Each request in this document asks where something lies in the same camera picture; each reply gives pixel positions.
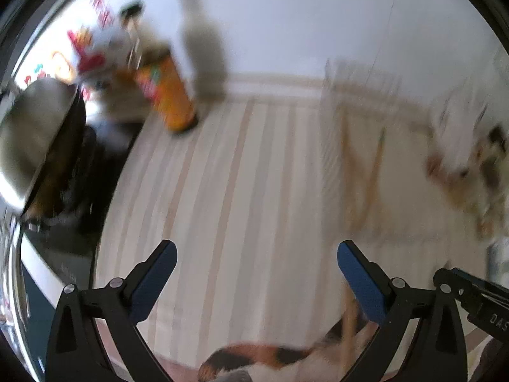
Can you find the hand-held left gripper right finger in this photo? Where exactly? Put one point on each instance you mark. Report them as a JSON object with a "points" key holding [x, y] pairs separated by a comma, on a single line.
{"points": [[360, 282]]}

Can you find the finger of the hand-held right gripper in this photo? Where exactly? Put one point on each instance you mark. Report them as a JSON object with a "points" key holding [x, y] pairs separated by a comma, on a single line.
{"points": [[457, 286]]}

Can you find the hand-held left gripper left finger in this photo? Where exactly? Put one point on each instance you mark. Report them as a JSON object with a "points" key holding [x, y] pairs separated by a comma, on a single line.
{"points": [[155, 282]]}

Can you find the wooden chopstick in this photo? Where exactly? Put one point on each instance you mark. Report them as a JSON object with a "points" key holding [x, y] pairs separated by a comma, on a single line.
{"points": [[350, 326], [373, 175]]}

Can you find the clear plastic utensil tray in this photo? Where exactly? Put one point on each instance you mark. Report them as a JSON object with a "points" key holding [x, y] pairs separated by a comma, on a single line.
{"points": [[332, 159]]}

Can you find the black gas stove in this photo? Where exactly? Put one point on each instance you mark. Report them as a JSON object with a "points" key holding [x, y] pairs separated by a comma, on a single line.
{"points": [[103, 191]]}

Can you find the striped cat print table mat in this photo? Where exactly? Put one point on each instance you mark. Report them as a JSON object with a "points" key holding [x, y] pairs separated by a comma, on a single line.
{"points": [[258, 207]]}

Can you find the dark wok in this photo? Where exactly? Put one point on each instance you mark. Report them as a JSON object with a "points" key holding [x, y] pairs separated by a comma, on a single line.
{"points": [[67, 167]]}

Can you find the clear plastic bag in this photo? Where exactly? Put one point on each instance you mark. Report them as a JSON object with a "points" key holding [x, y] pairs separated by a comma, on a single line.
{"points": [[457, 139]]}

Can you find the soy sauce bottle orange label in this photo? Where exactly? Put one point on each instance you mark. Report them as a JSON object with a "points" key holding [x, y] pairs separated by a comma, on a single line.
{"points": [[171, 95]]}

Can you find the steel wok lid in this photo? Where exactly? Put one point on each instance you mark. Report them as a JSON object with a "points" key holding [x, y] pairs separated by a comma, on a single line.
{"points": [[32, 135]]}

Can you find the colourful wall stickers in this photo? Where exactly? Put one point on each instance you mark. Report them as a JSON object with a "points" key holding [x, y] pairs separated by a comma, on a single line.
{"points": [[85, 43]]}

